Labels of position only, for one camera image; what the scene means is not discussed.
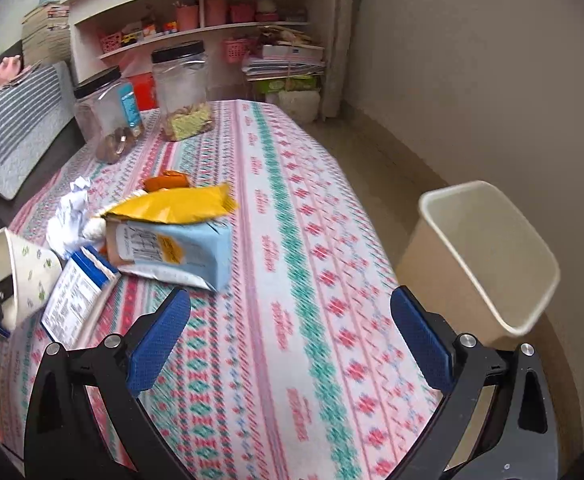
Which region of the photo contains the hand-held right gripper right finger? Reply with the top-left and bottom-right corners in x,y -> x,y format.
387,285 -> 560,480

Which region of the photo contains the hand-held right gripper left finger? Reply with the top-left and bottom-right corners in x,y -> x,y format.
24,287 -> 193,480

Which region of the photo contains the white patterned paper cup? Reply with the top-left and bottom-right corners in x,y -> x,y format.
0,227 -> 63,332

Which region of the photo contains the cream plastic waste bin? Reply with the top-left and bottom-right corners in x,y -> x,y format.
394,180 -> 562,353

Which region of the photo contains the blue and white carton box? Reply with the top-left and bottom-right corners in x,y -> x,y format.
40,244 -> 121,350

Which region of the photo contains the light blue snack bag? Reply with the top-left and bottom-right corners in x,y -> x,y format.
102,219 -> 233,292

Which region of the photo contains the crumpled white paper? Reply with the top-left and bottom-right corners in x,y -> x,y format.
46,177 -> 93,252

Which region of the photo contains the yellow snack bag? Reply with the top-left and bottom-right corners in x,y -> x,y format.
96,183 -> 239,227

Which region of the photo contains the orange snack wrapper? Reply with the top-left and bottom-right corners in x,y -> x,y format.
143,170 -> 193,192

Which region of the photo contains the pink green patterned tablecloth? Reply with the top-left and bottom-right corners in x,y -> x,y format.
0,100 -> 447,480

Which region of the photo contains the grey quilted cover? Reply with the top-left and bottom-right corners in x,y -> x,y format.
0,61 -> 77,201

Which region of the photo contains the clear jar with blue label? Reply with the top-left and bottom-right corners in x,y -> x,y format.
73,66 -> 146,164

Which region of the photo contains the pink plush toy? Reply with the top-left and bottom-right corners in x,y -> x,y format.
0,56 -> 23,84

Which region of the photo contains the red box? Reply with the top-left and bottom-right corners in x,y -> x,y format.
130,72 -> 159,112

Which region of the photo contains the clear jar with yellow snacks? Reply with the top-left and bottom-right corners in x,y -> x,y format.
151,40 -> 214,142

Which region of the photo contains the white plastic bag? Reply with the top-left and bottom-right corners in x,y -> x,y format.
276,90 -> 321,124

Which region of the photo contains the green tissue box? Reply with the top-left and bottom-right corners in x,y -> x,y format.
253,75 -> 321,94

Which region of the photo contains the stack of papers and books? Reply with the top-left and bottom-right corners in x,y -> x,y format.
242,24 -> 326,81

